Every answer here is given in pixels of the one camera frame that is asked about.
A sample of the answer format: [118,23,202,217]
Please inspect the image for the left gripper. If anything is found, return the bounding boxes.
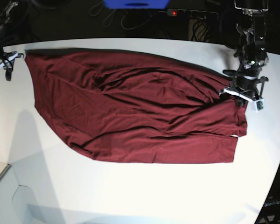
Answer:
[218,77,268,106]

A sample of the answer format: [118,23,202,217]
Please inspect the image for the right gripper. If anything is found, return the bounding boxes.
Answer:
[0,51,24,82]

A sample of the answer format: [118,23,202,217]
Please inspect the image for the dark red t-shirt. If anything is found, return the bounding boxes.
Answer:
[25,50,247,164]

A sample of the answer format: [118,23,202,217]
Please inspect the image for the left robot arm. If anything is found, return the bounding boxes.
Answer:
[218,0,269,112]

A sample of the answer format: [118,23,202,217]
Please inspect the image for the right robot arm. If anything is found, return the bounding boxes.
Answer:
[0,0,24,81]

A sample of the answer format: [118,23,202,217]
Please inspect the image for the black power strip red light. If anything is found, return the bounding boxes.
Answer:
[166,8,219,20]

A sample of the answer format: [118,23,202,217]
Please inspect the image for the blue box at top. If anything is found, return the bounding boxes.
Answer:
[103,0,169,9]

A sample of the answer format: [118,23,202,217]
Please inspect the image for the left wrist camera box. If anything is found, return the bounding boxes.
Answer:
[252,98,266,112]

